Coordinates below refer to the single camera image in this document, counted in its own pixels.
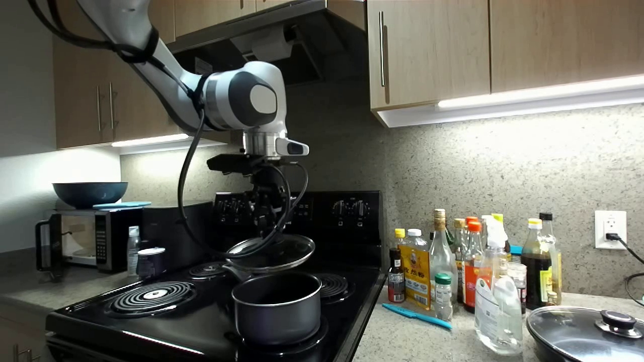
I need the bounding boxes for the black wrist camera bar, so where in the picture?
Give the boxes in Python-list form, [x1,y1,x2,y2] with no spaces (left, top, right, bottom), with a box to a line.
[206,151,269,175]

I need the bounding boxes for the sauce bottle orange cap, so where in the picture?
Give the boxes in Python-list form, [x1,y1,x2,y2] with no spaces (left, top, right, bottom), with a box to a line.
[460,219,487,313]

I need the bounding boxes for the dark bottle yellow cap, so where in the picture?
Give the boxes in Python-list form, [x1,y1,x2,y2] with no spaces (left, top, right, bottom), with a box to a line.
[389,228,409,273]

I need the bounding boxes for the dark range hood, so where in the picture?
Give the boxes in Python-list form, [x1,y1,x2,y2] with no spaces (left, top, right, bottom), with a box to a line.
[167,0,369,88]

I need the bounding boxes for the dark pan lid with knob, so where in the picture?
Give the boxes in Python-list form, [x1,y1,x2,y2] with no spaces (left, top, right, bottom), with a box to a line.
[523,305,644,362]

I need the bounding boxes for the black electric stove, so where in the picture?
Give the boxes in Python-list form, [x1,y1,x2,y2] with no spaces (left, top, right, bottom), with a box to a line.
[45,189,390,362]

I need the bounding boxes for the tall clear glass bottle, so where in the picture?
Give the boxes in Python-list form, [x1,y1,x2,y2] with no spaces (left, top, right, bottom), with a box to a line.
[428,206,458,284]

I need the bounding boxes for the plain wooden cabinet door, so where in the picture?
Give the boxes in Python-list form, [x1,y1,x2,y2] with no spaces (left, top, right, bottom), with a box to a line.
[488,0,644,95]

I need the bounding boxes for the soy sauce bottle yellow cap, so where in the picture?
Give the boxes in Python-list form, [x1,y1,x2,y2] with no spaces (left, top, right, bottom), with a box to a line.
[521,217,554,311]

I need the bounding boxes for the dark grey cooking pot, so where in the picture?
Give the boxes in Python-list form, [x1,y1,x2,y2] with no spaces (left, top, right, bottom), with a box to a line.
[229,269,325,347]

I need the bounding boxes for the black microwave oven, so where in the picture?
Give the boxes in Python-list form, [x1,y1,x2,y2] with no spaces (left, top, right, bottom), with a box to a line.
[34,206,144,275]

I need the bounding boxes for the small red spice jar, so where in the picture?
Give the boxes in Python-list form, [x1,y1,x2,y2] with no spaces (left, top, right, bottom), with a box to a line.
[387,269,409,305]

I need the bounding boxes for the wooden cabinet above hood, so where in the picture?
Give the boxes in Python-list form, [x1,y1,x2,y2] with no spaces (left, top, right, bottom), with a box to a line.
[149,0,369,37]

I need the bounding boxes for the small jar green lid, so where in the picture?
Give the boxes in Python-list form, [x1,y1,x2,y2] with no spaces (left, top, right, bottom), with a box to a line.
[431,272,455,321]

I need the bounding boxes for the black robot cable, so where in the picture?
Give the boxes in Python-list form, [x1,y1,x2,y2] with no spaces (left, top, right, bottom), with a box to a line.
[27,0,312,259]

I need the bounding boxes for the clear spray bottle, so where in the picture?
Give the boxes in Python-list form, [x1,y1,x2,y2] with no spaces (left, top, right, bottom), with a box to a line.
[473,213,525,358]

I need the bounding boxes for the short under-cabinet light strip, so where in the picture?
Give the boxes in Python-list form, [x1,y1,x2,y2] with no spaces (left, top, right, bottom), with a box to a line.
[109,132,229,151]

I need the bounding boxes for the black countertop appliance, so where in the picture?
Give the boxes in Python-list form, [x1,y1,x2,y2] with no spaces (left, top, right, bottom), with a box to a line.
[138,201,217,269]

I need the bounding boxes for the blue bowl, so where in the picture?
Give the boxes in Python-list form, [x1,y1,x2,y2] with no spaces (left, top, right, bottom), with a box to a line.
[50,178,129,211]

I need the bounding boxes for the blue tool handle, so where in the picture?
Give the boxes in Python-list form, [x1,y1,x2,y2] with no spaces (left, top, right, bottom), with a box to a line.
[381,301,455,334]

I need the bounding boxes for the black power cord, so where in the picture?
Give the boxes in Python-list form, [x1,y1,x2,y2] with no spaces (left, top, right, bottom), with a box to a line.
[603,231,644,308]

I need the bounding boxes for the bottle with blue cap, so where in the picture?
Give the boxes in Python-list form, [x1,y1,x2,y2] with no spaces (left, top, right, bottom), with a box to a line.
[508,241,529,313]

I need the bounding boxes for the wooden cabinet door metal handle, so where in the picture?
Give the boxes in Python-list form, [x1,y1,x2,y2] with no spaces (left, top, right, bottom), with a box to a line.
[365,0,491,112]

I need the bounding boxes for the small jar white lid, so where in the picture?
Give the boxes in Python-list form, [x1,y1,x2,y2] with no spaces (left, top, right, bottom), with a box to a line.
[135,246,168,282]

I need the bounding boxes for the oil bottle yellow label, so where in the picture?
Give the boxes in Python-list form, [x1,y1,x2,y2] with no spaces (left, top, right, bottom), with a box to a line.
[400,228,433,313]

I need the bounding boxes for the glass pot lid black knob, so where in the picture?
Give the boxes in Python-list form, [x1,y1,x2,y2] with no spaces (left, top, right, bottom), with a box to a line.
[223,231,318,275]

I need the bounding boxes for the teal plate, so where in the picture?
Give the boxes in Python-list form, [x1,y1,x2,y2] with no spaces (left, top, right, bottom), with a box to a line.
[92,198,153,211]

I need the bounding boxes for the slim bottle yellow cap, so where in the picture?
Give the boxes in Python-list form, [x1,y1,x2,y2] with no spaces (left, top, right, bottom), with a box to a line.
[449,217,468,269]

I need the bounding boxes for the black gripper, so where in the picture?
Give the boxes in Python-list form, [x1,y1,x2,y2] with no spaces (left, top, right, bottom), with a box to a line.
[245,167,294,241]

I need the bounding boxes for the long under-cabinet light strip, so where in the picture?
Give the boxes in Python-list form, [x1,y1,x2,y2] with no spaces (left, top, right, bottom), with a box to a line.
[375,75,644,129]

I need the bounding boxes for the white wall outlet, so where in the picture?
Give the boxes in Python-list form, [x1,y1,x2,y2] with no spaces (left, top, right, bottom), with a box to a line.
[594,209,629,251]

